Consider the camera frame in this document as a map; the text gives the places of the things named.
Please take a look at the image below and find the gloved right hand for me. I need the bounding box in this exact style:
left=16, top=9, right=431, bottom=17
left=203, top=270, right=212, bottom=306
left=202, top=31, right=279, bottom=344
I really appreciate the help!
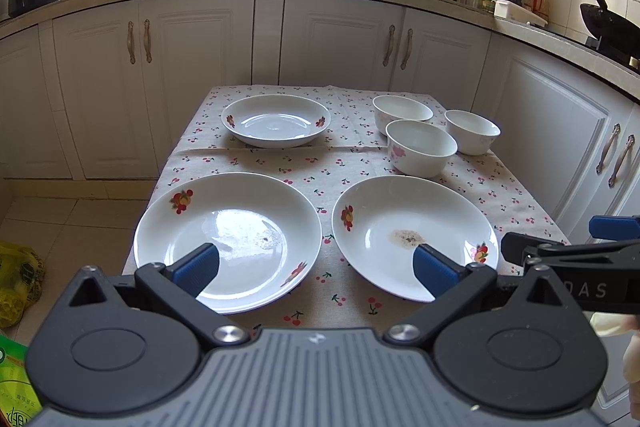
left=590, top=312, right=639, bottom=392

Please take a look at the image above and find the small deep white plate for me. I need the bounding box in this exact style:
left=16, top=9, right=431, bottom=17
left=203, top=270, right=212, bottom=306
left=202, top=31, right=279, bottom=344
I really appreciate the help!
left=221, top=94, right=331, bottom=148

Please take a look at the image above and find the green package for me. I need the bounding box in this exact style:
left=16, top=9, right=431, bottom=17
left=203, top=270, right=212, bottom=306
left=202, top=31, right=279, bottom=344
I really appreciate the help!
left=0, top=336, right=41, bottom=427

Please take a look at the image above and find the pink flower white bowl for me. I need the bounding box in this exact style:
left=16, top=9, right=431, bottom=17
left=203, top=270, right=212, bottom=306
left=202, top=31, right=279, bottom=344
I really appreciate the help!
left=385, top=119, right=458, bottom=179

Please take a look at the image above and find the stained large white plate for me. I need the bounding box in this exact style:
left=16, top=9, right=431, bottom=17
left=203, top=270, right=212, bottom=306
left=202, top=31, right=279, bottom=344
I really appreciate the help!
left=332, top=176, right=499, bottom=303

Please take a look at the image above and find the black wok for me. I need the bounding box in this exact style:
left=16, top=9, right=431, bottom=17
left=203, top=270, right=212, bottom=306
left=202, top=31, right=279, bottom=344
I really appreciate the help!
left=580, top=0, right=640, bottom=58

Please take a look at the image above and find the white plastic tray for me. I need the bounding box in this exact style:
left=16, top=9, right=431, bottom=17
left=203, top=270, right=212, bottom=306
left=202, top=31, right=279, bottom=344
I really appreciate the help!
left=494, top=0, right=548, bottom=28

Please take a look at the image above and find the yellow plastic bag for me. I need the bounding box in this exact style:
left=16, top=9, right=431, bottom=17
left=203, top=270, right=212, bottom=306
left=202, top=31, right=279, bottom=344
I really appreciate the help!
left=0, top=242, right=46, bottom=329

